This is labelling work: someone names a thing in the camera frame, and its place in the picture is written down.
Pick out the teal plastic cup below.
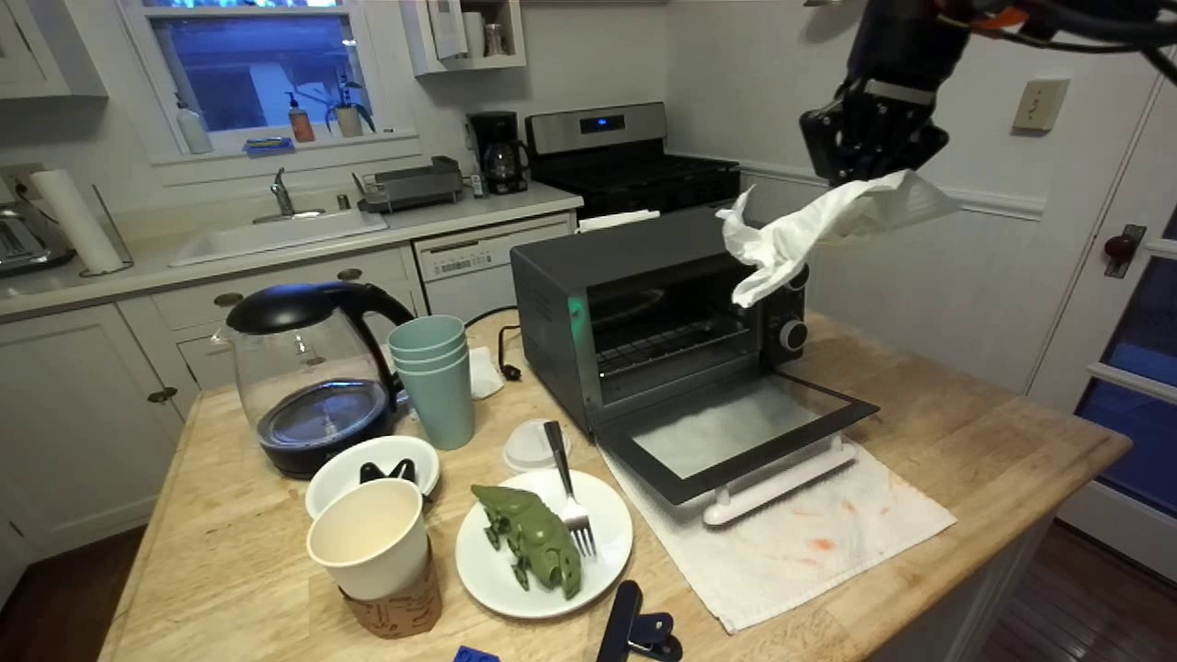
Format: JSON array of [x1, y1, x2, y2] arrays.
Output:
[[391, 335, 470, 369], [384, 314, 470, 346], [394, 353, 479, 452]]

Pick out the paper towel roll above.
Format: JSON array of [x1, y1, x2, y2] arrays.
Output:
[[24, 167, 139, 278]]

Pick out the black and blue clip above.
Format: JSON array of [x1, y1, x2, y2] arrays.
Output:
[[592, 578, 686, 662]]

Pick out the green toy crocodile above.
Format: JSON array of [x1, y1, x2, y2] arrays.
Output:
[[465, 480, 587, 604]]

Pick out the white towel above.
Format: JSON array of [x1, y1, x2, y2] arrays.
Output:
[[712, 167, 958, 314]]

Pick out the smaller black oven knob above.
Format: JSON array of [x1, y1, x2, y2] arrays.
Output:
[[773, 317, 811, 355]]

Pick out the white bowl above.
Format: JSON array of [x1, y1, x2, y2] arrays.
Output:
[[302, 433, 440, 523]]

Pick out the metal sink faucet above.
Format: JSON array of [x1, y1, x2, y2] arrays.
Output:
[[268, 167, 302, 221]]

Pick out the metal fork black handle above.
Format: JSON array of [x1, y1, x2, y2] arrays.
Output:
[[539, 420, 600, 559]]

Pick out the orange soap bottle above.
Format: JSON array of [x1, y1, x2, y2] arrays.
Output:
[[284, 92, 321, 148]]

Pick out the kitchen window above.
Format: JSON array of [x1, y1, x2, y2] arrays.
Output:
[[116, 0, 415, 162]]

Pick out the grey dish rack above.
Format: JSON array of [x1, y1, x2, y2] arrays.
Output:
[[350, 156, 470, 216]]

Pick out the black coffee maker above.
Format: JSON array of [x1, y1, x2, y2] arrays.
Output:
[[462, 108, 532, 200]]

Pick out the blue sponge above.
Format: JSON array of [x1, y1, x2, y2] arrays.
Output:
[[239, 133, 299, 162]]

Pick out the white kitchen sink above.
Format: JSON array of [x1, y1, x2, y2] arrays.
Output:
[[167, 207, 391, 267]]

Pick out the black toaster oven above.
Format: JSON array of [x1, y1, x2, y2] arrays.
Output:
[[508, 200, 881, 534]]

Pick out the white wall shelf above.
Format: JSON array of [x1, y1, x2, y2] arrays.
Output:
[[402, 0, 529, 82]]

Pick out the steel kitchen stove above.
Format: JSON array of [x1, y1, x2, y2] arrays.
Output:
[[521, 99, 741, 221]]

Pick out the white cloth on stove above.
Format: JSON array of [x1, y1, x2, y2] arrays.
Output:
[[575, 207, 662, 234]]

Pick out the dark door knob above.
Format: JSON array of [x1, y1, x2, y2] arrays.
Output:
[[1099, 221, 1152, 278]]

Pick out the silver toaster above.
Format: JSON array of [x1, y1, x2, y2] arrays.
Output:
[[0, 178, 82, 278]]

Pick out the black clip in bowl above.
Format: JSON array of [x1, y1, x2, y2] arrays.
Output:
[[358, 455, 418, 485]]

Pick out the small white object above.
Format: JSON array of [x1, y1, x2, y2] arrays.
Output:
[[465, 341, 508, 402]]

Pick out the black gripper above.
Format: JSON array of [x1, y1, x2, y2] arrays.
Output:
[[798, 77, 953, 190]]

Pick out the glass electric kettle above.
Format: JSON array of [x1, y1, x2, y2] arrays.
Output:
[[221, 278, 415, 480]]

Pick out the white glazed door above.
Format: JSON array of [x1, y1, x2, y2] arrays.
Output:
[[1026, 70, 1177, 586]]

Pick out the black power cable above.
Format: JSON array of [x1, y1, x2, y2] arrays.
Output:
[[462, 303, 524, 387]]

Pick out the white wall cabinet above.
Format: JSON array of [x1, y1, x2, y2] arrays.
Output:
[[0, 0, 109, 103]]

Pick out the stained white cloth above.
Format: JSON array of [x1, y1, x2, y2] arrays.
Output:
[[600, 440, 958, 637]]

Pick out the cork cup holder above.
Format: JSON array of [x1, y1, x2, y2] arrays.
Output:
[[337, 537, 446, 643]]

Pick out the small white round lid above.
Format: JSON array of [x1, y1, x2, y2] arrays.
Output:
[[499, 417, 568, 474]]

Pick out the cream paper cup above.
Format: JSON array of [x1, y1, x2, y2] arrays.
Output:
[[302, 474, 434, 604]]

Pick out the white plate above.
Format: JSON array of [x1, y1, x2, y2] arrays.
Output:
[[451, 466, 636, 624]]

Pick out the white dishwasher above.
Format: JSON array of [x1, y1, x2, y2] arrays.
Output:
[[410, 208, 579, 326]]

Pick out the white base cabinets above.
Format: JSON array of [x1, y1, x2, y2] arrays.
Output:
[[0, 238, 430, 565]]

